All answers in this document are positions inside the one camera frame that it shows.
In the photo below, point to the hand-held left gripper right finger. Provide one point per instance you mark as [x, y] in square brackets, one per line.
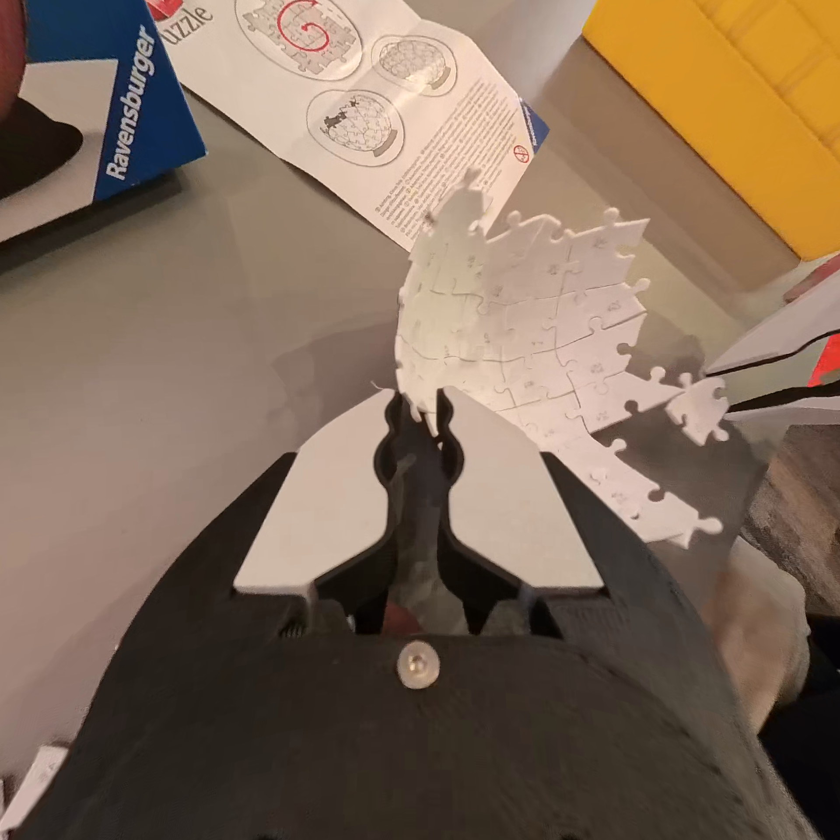
[525, 525]

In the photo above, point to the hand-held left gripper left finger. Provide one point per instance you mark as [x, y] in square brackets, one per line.
[315, 525]

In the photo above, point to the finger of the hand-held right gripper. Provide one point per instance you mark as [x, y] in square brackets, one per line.
[807, 410]
[787, 328]

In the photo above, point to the partly built puzzle ball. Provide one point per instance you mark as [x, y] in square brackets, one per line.
[525, 315]

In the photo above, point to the blue puzzle box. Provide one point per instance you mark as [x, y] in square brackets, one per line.
[131, 98]

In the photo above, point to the orange bag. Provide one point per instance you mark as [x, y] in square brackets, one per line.
[825, 367]

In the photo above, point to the yellow plastic crate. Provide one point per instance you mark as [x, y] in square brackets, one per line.
[722, 98]

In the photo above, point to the white flat card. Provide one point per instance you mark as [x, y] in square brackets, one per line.
[33, 787]

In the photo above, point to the white instruction leaflet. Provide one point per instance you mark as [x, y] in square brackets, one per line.
[426, 118]

